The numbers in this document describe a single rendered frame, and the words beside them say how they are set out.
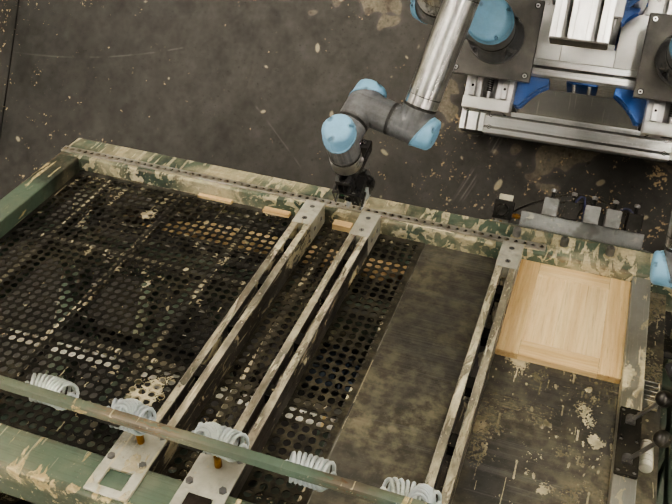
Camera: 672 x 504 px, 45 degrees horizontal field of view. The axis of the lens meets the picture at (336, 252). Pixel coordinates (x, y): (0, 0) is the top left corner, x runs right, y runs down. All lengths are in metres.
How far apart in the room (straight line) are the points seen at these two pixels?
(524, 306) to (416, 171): 1.26
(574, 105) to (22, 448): 2.21
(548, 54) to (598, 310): 0.73
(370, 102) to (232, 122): 1.88
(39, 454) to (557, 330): 1.30
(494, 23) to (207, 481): 1.28
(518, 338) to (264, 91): 1.86
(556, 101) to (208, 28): 1.56
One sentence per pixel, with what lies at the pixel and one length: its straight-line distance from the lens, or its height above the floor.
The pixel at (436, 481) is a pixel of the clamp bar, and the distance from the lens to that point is 1.80.
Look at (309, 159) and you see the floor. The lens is 3.53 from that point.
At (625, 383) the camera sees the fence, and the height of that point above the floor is 1.27.
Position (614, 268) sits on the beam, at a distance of 2.46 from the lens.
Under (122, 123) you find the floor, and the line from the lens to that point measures 3.91.
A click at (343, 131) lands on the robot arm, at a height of 1.64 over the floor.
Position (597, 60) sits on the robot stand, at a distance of 2.44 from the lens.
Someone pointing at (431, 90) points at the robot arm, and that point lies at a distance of 1.80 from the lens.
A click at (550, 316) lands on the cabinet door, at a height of 1.08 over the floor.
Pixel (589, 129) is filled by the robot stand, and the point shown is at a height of 0.21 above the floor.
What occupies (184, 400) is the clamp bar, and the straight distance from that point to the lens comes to 1.93.
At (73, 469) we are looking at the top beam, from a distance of 1.82.
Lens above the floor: 3.35
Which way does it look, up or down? 74 degrees down
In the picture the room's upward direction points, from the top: 99 degrees counter-clockwise
